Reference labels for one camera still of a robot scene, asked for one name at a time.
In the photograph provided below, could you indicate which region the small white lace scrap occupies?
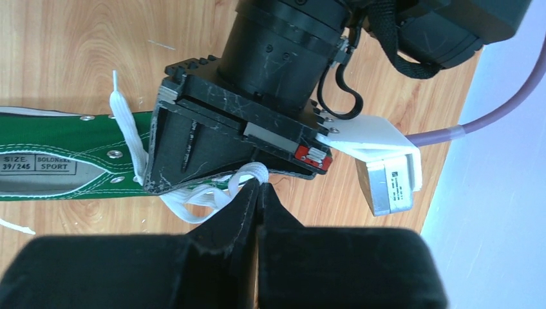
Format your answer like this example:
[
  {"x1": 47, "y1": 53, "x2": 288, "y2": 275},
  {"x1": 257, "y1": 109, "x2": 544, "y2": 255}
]
[{"x1": 0, "y1": 219, "x2": 36, "y2": 236}]

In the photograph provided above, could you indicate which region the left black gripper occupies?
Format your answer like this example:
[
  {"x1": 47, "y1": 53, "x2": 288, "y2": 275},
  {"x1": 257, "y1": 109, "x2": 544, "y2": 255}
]
[{"x1": 143, "y1": 57, "x2": 333, "y2": 195}]

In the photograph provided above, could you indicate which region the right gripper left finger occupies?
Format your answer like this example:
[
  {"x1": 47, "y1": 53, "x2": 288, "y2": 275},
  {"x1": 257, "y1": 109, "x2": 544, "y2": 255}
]
[{"x1": 1, "y1": 180, "x2": 260, "y2": 308}]

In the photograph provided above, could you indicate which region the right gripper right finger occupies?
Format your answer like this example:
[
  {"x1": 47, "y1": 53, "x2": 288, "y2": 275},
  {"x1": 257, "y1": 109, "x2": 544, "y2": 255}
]
[{"x1": 257, "y1": 183, "x2": 448, "y2": 308}]

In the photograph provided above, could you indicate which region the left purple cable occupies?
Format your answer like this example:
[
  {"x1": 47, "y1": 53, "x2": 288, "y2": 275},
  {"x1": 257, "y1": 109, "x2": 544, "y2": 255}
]
[{"x1": 405, "y1": 32, "x2": 546, "y2": 148}]

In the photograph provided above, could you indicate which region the green canvas sneaker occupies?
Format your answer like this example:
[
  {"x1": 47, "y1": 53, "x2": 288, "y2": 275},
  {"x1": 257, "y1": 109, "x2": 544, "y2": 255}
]
[{"x1": 0, "y1": 106, "x2": 257, "y2": 202}]

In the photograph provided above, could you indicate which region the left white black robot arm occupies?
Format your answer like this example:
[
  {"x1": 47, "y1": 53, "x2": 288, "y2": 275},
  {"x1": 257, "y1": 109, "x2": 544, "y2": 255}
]
[{"x1": 143, "y1": 1, "x2": 530, "y2": 195}]

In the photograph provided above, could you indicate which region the white shoelace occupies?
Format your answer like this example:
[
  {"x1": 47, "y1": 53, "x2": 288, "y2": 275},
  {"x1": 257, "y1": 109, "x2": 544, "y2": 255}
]
[{"x1": 109, "y1": 70, "x2": 269, "y2": 223}]

